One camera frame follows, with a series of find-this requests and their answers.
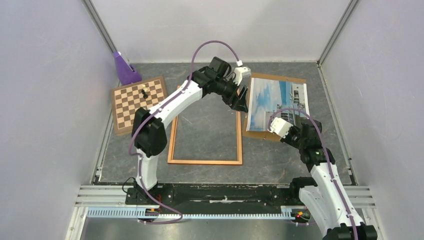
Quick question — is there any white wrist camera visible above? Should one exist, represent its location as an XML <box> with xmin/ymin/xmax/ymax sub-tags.
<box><xmin>268</xmin><ymin>117</ymin><xmax>294</xmax><ymax>138</ymax></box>
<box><xmin>233</xmin><ymin>66</ymin><xmax>251</xmax><ymax>86</ymax></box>

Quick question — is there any aluminium rail frame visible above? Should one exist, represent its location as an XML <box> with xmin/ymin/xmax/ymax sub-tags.
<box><xmin>64</xmin><ymin>185</ymin><xmax>385</xmax><ymax>240</ymax></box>

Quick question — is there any wooden picture frame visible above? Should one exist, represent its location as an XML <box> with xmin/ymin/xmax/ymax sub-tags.
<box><xmin>167</xmin><ymin>93</ymin><xmax>243</xmax><ymax>165</ymax></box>

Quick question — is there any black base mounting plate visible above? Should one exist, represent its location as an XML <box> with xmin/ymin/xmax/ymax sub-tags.
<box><xmin>125</xmin><ymin>183</ymin><xmax>306</xmax><ymax>215</ymax></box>

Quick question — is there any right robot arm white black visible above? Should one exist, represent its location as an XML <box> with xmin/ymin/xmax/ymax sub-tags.
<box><xmin>273</xmin><ymin>118</ymin><xmax>378</xmax><ymax>240</ymax></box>

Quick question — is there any purple plastic cone object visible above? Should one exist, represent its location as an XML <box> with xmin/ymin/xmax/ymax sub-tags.
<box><xmin>113</xmin><ymin>51</ymin><xmax>143</xmax><ymax>86</ymax></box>

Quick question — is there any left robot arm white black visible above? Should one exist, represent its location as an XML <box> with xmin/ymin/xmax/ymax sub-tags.
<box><xmin>129</xmin><ymin>57</ymin><xmax>251</xmax><ymax>204</ymax></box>

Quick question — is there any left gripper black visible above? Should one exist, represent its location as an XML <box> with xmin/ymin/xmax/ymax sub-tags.
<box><xmin>214</xmin><ymin>77</ymin><xmax>249</xmax><ymax>115</ymax></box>

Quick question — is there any white chess piece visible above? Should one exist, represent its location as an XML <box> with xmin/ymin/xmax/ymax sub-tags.
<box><xmin>141</xmin><ymin>84</ymin><xmax>149</xmax><ymax>94</ymax></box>

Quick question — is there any building and sky photo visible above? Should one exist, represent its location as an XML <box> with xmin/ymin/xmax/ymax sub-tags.
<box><xmin>245</xmin><ymin>77</ymin><xmax>310</xmax><ymax>132</ymax></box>

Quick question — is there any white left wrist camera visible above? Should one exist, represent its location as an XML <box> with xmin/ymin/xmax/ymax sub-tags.
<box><xmin>233</xmin><ymin>66</ymin><xmax>251</xmax><ymax>86</ymax></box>

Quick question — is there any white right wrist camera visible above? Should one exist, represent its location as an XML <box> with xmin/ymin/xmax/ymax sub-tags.
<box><xmin>268</xmin><ymin>117</ymin><xmax>294</xmax><ymax>138</ymax></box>

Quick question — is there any black chess piece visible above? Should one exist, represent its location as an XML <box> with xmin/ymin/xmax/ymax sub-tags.
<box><xmin>141</xmin><ymin>89</ymin><xmax>149</xmax><ymax>99</ymax></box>

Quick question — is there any wooden chessboard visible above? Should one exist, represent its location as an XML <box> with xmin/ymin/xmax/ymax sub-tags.
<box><xmin>110</xmin><ymin>76</ymin><xmax>168</xmax><ymax>136</ymax></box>

